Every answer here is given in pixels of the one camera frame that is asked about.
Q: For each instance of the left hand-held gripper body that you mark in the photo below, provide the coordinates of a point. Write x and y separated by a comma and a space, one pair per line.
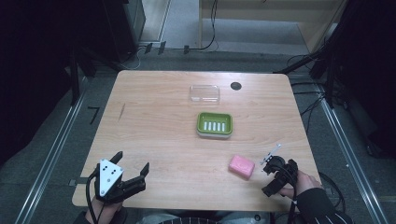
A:
107, 177

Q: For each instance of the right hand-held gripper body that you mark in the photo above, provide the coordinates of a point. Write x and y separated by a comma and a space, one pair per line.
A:
280, 171

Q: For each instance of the pink soap bar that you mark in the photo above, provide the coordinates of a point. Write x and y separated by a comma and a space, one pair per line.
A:
242, 166

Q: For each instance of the green soap dish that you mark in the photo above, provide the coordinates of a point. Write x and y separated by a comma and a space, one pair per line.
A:
214, 124

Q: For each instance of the person's right hand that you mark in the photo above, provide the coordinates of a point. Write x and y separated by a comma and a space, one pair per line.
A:
304, 183

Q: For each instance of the person's left hand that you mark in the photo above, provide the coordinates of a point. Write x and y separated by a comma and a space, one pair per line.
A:
104, 212

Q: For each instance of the black round table grommet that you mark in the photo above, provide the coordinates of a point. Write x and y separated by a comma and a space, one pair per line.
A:
236, 86

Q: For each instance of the black stand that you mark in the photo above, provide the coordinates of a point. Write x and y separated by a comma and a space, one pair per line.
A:
74, 77
314, 59

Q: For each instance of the clear plastic lid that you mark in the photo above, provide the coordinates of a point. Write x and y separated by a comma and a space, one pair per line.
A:
204, 94

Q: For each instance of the black cabinet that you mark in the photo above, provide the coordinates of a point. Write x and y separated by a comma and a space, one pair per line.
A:
124, 28

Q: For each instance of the light wooden shelf unit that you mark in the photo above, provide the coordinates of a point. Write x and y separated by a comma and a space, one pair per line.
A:
271, 12

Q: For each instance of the metal floor rail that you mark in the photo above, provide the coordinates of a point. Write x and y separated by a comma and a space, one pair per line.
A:
351, 158
51, 158

